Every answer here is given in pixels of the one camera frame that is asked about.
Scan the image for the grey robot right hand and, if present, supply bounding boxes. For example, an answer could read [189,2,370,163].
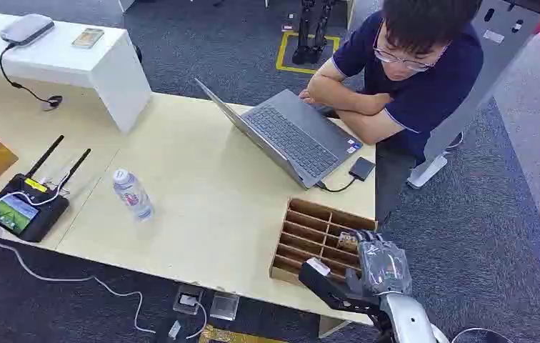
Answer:
[344,229,414,299]

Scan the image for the small printed card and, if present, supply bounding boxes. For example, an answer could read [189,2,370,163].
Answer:
[336,231,359,253]

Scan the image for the wooden slotted card box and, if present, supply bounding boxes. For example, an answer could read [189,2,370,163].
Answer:
[269,197,378,288]

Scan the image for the pale table leg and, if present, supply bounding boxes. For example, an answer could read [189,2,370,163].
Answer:
[317,314,352,340]

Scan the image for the black external drive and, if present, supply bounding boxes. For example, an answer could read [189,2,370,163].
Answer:
[349,156,376,183]

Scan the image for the grey open laptop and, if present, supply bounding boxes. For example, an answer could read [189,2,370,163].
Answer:
[194,77,364,190]

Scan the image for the square metal floor plate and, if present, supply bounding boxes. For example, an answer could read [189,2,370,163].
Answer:
[209,292,241,322]

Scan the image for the yellow patterned mat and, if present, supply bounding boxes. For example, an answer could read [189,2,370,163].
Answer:
[198,324,286,343]

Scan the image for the person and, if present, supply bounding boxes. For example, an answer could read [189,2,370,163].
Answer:
[297,0,485,229]

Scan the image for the floor power socket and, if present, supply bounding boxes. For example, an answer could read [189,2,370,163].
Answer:
[172,284,205,317]

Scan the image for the person's glasses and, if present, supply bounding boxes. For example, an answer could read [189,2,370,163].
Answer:
[371,21,449,73]

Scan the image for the grey metal stand column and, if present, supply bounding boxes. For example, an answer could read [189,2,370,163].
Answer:
[406,0,540,190]

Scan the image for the black robot legs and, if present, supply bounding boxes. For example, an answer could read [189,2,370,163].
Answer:
[291,0,338,66]

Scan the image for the clear plastic water bottle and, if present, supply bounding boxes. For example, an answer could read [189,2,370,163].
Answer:
[111,168,156,223]

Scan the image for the black router with antennas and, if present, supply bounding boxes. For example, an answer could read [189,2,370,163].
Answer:
[0,134,93,244]

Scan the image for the white desk riser shelf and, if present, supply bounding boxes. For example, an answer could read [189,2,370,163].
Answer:
[0,9,153,135]

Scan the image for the grey flat device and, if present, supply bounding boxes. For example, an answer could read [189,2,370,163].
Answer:
[0,14,56,47]

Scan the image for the black drive cable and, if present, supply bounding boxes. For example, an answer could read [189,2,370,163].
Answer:
[316,177,357,194]

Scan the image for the thin grey floor cable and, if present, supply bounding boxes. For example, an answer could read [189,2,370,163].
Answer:
[449,327,514,343]

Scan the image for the white cable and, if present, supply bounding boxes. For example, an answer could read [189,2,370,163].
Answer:
[0,173,208,340]

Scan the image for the black cable with round puck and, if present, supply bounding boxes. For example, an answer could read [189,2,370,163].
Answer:
[0,43,64,113]

